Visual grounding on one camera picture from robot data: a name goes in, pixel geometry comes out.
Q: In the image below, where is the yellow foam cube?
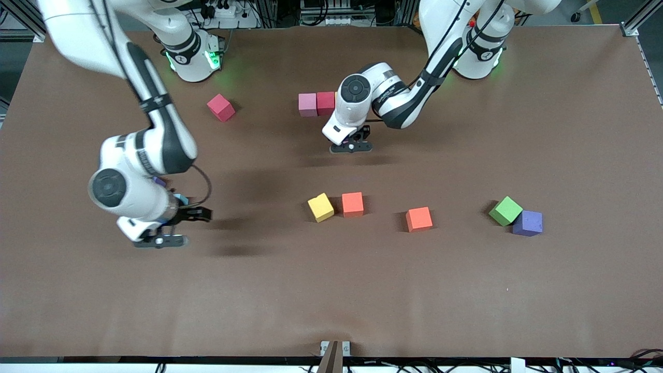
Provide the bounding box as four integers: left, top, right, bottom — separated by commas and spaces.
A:
307, 192, 336, 223

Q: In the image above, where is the tan camera post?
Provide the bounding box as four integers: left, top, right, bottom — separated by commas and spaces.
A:
317, 340, 343, 373

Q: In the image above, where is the green foam cube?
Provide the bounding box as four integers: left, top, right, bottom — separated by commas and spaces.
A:
488, 195, 524, 227

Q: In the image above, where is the white metal bracket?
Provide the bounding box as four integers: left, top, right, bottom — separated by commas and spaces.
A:
320, 340, 351, 357

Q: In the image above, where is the red foam cube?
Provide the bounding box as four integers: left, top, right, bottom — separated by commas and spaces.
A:
316, 92, 337, 116
207, 93, 236, 123

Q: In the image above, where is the aluminium frame profile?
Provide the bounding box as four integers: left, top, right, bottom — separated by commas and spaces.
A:
0, 0, 57, 43
622, 0, 663, 38

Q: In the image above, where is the pink foam cube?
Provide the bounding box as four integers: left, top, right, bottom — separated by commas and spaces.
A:
298, 93, 318, 118

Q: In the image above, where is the orange foam cube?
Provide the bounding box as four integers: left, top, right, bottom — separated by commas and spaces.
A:
405, 206, 434, 233
341, 192, 365, 218

